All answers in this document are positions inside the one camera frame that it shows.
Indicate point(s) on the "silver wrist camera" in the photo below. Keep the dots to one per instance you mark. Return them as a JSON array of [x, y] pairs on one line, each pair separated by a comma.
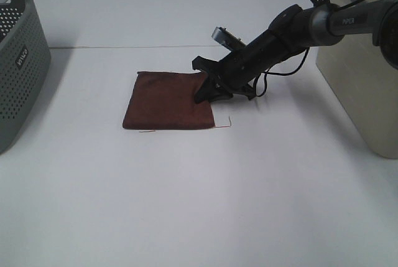
[[227, 39]]

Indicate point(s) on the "grey perforated plastic basket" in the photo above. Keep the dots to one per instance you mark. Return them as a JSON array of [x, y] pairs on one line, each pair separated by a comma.
[[25, 61]]

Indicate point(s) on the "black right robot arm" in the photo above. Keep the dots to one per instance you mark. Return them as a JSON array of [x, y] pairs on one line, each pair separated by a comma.
[[292, 32]]

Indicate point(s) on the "beige plastic bin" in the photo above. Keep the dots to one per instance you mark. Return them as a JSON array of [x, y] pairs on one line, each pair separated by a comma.
[[366, 86]]

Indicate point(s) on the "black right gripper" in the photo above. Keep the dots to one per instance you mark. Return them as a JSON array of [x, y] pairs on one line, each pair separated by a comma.
[[239, 70]]

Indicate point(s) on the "brown towel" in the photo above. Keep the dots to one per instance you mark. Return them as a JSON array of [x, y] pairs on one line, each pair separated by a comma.
[[165, 101]]

